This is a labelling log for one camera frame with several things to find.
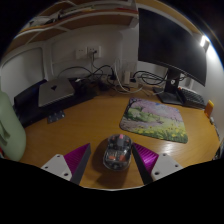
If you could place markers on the orange bottle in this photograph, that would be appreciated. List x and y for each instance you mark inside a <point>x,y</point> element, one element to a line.
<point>209,109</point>

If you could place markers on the bright wall lamp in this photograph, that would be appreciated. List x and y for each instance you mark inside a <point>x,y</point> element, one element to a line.
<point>204,41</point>

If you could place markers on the black computer monitor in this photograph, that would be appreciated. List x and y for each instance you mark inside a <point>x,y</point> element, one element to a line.
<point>170,40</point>

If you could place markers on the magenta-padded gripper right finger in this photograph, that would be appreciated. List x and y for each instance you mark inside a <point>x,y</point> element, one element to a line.
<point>148,160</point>

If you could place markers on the transparent computer mouse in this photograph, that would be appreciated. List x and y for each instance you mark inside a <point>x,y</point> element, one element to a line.
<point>117,153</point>

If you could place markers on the wooden wall shelf unit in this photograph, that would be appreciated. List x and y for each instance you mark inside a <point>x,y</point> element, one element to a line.
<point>83,20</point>

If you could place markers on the green plastic jug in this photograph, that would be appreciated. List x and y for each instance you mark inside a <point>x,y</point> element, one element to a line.
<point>11,133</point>

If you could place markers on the black keyboard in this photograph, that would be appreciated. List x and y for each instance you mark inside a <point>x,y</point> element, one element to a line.
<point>195,98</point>

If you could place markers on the white power strip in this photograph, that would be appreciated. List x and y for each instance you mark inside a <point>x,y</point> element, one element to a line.
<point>113,83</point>

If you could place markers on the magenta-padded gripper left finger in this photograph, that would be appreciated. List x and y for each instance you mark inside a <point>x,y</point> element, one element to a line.
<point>75,160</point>

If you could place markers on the silver mini computer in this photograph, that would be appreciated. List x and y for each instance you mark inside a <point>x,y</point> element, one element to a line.
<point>55,91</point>

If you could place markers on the cherry blossom print mouse pad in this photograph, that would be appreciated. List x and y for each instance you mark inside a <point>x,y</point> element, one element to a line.
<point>153,118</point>

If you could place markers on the small white object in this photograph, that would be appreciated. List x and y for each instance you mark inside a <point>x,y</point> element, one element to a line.
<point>212,120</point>

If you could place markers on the white wall socket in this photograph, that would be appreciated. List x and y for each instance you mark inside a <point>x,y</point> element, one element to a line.
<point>81,53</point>
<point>94,51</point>

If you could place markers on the white charger block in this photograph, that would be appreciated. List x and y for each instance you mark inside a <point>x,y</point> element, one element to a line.
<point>127,77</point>

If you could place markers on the black box stand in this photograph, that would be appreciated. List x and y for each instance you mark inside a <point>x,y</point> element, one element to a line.
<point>30,111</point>

